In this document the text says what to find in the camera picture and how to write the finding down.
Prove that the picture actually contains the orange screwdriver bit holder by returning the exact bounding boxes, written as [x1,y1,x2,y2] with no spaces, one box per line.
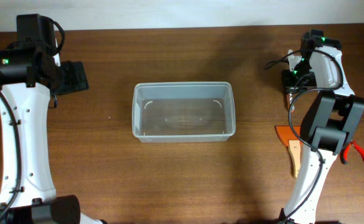
[286,93,295,113]

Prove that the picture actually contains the clear plastic container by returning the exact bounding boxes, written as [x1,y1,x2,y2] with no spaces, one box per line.
[131,82,236,143]

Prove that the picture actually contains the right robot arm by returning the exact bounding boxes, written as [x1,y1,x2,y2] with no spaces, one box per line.
[278,30,364,223]

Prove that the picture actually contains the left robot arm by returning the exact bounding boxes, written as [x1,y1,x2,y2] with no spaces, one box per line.
[0,14,94,224]

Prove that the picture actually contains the orange scraper with wooden handle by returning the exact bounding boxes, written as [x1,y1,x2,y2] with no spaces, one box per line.
[275,126,302,179]

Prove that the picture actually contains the red handled pliers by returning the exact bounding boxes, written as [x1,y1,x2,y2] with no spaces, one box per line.
[340,139,364,165]

